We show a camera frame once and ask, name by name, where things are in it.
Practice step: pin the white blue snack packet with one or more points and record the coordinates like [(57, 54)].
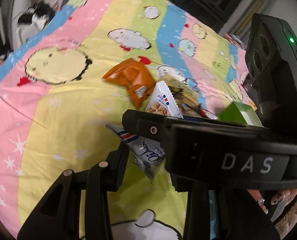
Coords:
[(148, 153)]

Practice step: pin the right hand painted nails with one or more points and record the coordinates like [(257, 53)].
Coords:
[(272, 198)]

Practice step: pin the yellow green snack packet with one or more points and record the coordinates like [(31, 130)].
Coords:
[(185, 97)]

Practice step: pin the green white cardboard box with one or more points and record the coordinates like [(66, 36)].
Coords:
[(241, 114)]

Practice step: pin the orange snack bag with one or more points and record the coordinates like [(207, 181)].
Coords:
[(135, 77)]

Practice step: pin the black white clothes pile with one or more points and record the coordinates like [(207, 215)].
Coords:
[(38, 15)]

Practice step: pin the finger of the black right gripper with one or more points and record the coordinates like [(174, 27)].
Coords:
[(148, 125)]

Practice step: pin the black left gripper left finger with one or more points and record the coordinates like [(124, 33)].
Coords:
[(57, 215)]

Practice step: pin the white biscuit snack packet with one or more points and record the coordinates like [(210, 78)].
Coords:
[(162, 102)]

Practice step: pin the colourful cartoon bed sheet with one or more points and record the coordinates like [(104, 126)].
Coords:
[(55, 105)]

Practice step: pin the black camera box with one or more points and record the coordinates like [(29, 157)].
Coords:
[(271, 58)]

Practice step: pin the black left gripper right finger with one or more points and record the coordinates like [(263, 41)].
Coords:
[(227, 208)]

